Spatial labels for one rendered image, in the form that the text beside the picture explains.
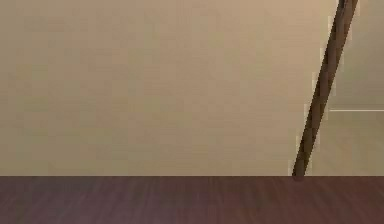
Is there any brown wooden furniture leg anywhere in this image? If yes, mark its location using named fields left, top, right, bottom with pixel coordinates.
left=291, top=0, right=360, bottom=178

